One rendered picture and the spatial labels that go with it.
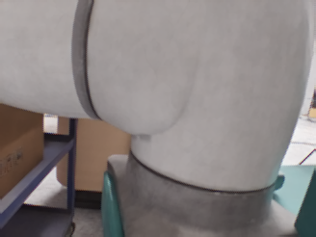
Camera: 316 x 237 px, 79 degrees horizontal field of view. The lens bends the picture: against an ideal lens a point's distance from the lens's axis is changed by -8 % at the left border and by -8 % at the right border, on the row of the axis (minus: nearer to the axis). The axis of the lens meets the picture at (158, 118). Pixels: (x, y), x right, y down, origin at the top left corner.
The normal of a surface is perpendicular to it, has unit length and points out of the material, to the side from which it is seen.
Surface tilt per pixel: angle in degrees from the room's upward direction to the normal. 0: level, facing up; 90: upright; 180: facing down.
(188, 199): 86
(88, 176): 90
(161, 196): 85
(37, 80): 121
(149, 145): 96
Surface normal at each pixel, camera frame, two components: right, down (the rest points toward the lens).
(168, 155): -0.54, 0.13
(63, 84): -0.07, 0.68
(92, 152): 0.13, 0.23
